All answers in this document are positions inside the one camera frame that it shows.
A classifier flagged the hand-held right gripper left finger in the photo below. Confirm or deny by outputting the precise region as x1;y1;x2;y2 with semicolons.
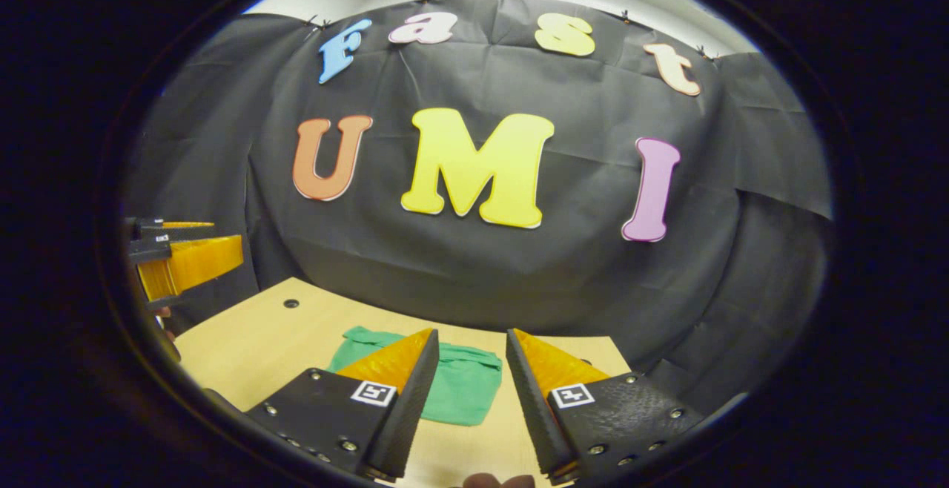
245;328;440;483

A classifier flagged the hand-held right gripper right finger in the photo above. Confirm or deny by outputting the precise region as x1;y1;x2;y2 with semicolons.
506;328;705;486

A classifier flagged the green T-shirt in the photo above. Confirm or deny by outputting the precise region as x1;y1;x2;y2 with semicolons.
328;326;503;427

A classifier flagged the black backdrop cloth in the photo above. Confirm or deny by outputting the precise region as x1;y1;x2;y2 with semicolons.
119;0;835;400

